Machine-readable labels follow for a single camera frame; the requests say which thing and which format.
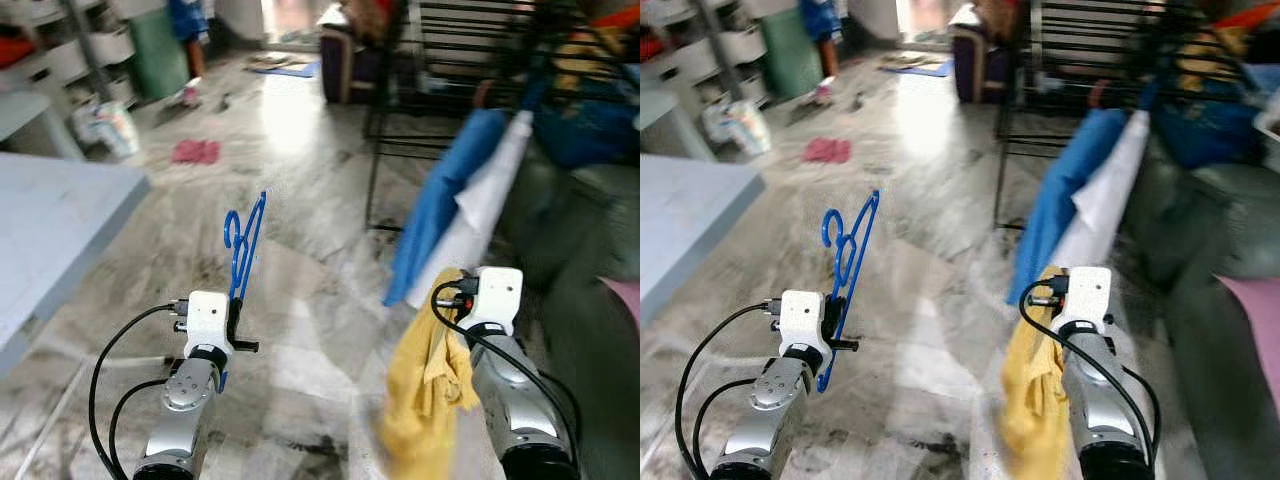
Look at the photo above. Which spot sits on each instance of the yellow shirt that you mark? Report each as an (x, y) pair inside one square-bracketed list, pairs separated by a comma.
[(1030, 400), (425, 390)]

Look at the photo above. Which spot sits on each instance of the blue plastic hanger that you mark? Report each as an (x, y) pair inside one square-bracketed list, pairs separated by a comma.
[(258, 218), (868, 222)]

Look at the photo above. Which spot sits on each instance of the blue shirt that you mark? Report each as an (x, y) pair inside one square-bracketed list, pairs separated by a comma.
[(440, 200), (1065, 190)]

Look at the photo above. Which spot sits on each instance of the white shirt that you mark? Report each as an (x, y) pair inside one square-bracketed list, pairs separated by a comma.
[(1110, 190), (490, 200)]

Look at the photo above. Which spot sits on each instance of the grey-green sofa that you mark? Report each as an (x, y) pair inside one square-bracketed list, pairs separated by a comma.
[(570, 300), (1200, 330)]

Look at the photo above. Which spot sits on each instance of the pink mat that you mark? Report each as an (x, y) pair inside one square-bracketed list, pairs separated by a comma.
[(1255, 330), (625, 300)]

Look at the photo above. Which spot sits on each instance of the grey folding table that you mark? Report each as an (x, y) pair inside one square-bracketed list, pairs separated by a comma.
[(50, 240), (690, 230)]

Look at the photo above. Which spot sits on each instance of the red floor cloth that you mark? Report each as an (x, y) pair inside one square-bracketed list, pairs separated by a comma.
[(195, 152), (826, 151)]

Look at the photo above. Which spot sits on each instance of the dark blue bag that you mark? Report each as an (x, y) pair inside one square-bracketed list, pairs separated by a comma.
[(1210, 130), (585, 130)]

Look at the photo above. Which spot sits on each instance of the printed white carton bag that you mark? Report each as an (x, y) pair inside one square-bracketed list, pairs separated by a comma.
[(745, 128), (110, 128)]

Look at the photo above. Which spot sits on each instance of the small pink bottle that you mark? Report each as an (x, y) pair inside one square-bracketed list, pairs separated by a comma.
[(823, 93), (190, 95)]

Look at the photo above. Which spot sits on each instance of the dark purple armchair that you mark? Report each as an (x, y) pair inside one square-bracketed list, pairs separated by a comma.
[(345, 65), (975, 65)]

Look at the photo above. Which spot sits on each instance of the blue floor mat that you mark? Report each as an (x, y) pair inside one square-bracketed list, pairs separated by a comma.
[(930, 70), (295, 70)]

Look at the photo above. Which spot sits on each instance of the black drying rack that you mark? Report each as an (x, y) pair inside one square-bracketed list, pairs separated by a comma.
[(1150, 40), (520, 40)]

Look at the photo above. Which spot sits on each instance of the mustard yellow cloth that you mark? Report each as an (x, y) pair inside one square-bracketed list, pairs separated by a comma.
[(585, 60), (1205, 60)]

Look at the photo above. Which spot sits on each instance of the green bin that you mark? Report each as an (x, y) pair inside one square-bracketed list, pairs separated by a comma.
[(158, 55), (792, 55)]

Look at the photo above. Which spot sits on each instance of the white storage box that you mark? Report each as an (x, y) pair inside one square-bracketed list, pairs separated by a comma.
[(1270, 140)]

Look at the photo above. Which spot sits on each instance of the white drawer storage rack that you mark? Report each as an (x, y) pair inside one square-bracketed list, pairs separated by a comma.
[(100, 45), (740, 45)]

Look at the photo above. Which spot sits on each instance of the dark blue hanging cloth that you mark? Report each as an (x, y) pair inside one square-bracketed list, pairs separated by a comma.
[(187, 20), (822, 20)]

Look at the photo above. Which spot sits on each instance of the orange cloth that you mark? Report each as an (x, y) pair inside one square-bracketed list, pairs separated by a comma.
[(620, 15), (1255, 15)]

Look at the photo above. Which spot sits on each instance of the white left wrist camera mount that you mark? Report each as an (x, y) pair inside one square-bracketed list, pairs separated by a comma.
[(208, 320), (803, 320)]

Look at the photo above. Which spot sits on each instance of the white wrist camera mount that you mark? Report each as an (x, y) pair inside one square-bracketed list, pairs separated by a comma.
[(1088, 295), (498, 295), (208, 320), (803, 320)]

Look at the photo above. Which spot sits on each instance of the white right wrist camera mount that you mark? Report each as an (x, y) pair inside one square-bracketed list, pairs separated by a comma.
[(498, 295), (1088, 295)]

